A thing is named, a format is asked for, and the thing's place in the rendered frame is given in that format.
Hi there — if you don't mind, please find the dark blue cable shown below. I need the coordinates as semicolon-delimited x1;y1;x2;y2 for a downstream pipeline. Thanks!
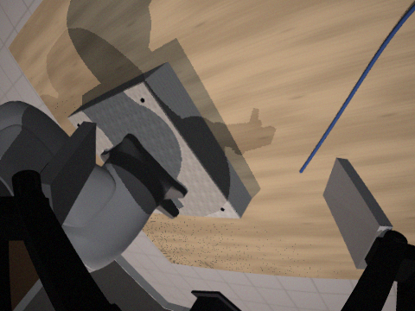
299;4;415;173

